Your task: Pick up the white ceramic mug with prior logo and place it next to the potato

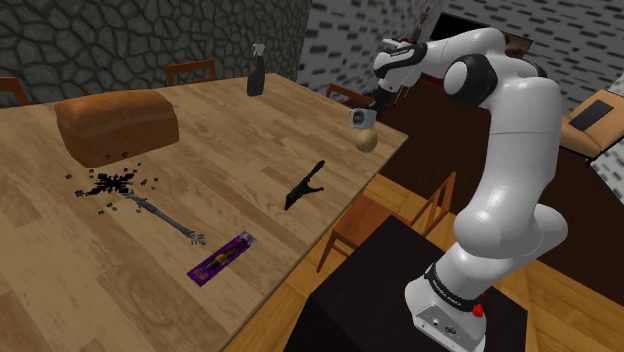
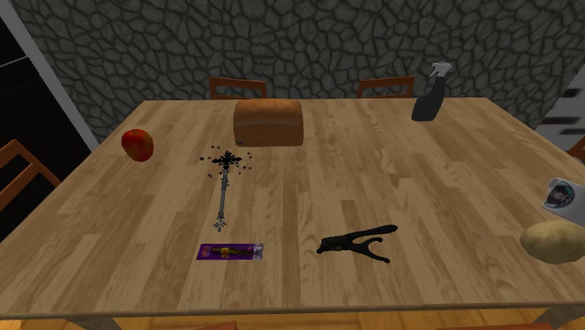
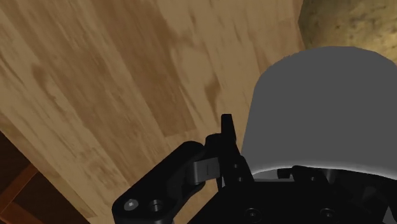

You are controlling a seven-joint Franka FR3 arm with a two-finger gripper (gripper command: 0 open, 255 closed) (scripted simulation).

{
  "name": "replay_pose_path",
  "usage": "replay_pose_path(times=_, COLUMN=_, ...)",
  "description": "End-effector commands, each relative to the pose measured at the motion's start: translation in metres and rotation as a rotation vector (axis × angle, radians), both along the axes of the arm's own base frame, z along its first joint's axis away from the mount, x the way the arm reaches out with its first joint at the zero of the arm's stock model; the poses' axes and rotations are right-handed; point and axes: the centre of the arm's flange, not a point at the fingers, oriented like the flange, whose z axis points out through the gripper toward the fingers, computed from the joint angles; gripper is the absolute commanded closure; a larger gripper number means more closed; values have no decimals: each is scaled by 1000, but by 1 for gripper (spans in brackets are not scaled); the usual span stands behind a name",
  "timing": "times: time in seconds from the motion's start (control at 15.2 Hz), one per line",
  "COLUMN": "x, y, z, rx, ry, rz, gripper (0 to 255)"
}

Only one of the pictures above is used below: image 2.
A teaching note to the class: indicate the orange wooden chair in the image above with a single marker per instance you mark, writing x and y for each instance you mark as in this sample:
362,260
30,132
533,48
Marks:
219,326
386,85
236,85
578,149
20,171

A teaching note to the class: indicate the dark window with grey frame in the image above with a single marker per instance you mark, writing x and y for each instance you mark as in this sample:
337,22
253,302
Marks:
27,119

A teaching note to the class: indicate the tan potato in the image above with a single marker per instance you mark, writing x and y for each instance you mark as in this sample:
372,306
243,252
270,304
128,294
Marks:
553,241

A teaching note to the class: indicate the black pliers-shaped tool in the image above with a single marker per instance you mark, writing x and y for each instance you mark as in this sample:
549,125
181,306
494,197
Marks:
356,243

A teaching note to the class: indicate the black spray bottle white trigger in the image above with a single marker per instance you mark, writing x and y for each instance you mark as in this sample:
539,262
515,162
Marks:
428,106

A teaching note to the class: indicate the purple flat packet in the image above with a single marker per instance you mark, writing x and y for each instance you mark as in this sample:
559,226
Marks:
230,252

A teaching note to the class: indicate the red apple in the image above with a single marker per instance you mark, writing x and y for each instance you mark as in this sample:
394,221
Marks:
137,145

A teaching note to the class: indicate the ornate black and grey wand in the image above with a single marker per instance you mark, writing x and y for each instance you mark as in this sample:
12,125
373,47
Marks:
223,182

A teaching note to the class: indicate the wooden dining table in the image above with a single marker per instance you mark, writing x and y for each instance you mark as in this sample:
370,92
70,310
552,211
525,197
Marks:
438,192

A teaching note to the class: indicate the brown bread loaf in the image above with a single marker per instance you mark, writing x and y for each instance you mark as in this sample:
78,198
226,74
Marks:
268,123

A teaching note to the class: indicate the white mug with dark print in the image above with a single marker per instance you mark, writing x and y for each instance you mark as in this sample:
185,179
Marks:
563,196

